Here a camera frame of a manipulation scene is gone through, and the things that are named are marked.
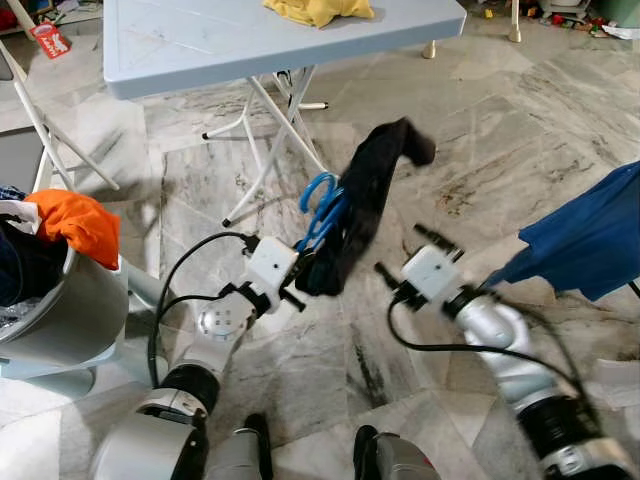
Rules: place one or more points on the silver left arm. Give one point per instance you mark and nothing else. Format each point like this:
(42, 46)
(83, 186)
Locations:
(220, 325)

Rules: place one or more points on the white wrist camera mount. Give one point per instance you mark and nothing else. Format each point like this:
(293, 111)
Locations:
(432, 273)
(270, 263)

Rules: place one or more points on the black garment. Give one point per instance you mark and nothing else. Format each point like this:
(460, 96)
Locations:
(375, 190)

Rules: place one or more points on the grey robot left leg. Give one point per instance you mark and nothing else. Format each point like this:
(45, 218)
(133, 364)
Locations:
(240, 455)

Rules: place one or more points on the grey folding chair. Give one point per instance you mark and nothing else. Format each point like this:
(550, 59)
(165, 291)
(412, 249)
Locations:
(15, 160)

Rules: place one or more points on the white furniture leg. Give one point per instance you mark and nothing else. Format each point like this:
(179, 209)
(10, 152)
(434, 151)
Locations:
(515, 20)
(428, 48)

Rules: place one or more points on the white paper sheet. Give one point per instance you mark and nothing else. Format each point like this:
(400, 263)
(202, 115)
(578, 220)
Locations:
(620, 31)

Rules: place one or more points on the blue t-shirt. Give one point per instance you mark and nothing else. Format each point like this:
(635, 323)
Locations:
(580, 240)

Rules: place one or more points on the red white packet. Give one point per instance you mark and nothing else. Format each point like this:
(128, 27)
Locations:
(50, 41)

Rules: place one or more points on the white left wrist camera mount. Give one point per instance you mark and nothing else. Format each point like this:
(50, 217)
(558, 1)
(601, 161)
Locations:
(270, 263)

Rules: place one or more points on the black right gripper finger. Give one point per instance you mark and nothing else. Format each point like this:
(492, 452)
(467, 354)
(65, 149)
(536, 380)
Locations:
(390, 278)
(438, 240)

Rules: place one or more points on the blue plastic hanger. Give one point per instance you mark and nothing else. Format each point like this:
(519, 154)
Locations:
(322, 222)

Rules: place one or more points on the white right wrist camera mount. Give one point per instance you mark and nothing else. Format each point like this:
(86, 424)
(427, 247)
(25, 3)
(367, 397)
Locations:
(432, 273)

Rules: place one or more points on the orange cloth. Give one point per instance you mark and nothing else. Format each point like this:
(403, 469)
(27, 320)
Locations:
(80, 225)

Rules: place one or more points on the grey laundry basket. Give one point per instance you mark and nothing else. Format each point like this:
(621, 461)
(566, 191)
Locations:
(70, 320)

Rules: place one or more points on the silver right arm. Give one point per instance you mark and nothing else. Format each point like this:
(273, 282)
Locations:
(500, 335)

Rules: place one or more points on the yellow cloth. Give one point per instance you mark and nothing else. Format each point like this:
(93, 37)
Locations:
(320, 12)

